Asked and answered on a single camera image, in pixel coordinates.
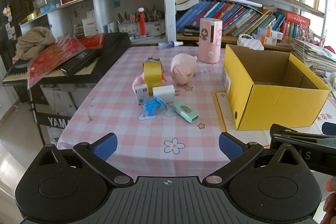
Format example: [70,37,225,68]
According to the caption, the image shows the yellow cardboard box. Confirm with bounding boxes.
[221,44,331,131]

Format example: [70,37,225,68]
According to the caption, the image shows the white quilted handbag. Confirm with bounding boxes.
[237,33,264,50]

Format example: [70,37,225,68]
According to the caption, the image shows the yellow tape roll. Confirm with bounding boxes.
[143,61,163,94]

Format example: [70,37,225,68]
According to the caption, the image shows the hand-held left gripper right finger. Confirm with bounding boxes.
[202,132,305,186]

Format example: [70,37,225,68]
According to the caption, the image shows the black keyboard stand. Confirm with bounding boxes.
[28,84,79,146]

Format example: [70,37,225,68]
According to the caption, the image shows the white pen holder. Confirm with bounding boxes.
[118,22,139,35]
[144,20,166,37]

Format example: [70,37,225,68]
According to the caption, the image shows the small white red box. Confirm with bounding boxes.
[134,84,150,105]

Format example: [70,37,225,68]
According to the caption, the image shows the white orange box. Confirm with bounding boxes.
[257,27,284,39]
[252,34,279,45]

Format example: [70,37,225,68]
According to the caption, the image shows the pink heart plush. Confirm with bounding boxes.
[132,73,145,89]

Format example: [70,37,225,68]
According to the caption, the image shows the pink humidifier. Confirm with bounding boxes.
[198,17,223,65]

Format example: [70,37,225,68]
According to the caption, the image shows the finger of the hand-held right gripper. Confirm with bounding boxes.
[270,123,336,151]
[322,122,336,136]

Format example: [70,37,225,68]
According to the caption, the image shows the beige towel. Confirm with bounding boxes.
[16,27,56,61]

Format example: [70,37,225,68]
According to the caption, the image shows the colourful trinket bunch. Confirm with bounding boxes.
[299,26,315,42]

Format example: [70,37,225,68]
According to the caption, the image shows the row of red books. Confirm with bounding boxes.
[280,12,311,43]

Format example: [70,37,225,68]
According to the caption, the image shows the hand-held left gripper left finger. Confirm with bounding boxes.
[36,133,134,186]

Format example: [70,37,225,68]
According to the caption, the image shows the row of colourful books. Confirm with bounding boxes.
[175,0,286,37]

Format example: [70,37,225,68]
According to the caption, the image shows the long black box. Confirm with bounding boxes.
[60,49,100,77]

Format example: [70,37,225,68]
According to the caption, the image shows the small hanging toy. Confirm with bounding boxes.
[3,5,13,22]

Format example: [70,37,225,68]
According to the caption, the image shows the pink pig plush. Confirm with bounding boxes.
[170,53,198,86]

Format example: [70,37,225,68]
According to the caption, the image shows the red packet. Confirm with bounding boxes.
[79,33,106,49]

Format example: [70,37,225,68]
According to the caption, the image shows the black keyboard piano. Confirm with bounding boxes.
[2,32,132,86]

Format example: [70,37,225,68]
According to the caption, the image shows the bunch of pens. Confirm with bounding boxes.
[117,5,166,25]

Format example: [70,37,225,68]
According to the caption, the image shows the stack of magazines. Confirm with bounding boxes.
[290,38,336,75]

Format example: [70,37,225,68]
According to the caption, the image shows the blue plastic bag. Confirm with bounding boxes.
[143,97,166,116]

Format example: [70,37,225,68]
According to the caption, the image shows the white red card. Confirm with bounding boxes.
[82,17,98,37]

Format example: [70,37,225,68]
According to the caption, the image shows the red tassel ornament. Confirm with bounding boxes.
[138,7,146,36]

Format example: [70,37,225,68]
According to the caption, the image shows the person's right hand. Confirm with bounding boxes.
[322,176,336,224]

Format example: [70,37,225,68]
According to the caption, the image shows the red gold patterned bag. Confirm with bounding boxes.
[27,39,87,90]

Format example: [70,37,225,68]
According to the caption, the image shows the mint green handheld device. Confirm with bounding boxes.
[171,101,198,124]

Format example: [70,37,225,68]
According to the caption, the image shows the small spray bottle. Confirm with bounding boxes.
[158,41,184,50]

